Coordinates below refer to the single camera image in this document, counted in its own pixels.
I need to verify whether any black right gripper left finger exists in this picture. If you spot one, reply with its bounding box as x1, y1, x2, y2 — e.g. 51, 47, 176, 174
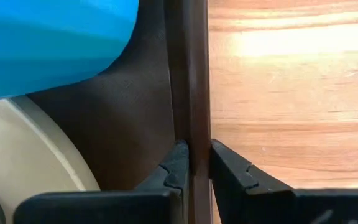
13, 139, 190, 224

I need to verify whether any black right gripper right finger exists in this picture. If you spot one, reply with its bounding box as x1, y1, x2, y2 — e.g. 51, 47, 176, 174
210, 139, 358, 224

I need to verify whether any brown plastic tray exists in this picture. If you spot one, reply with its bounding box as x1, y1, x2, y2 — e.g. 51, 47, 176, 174
26, 0, 213, 224

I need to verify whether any cream plate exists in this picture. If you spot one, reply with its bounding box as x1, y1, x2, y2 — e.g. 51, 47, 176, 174
0, 95, 101, 224

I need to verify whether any blue cup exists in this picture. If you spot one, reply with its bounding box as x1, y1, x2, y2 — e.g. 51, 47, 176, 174
0, 0, 140, 103

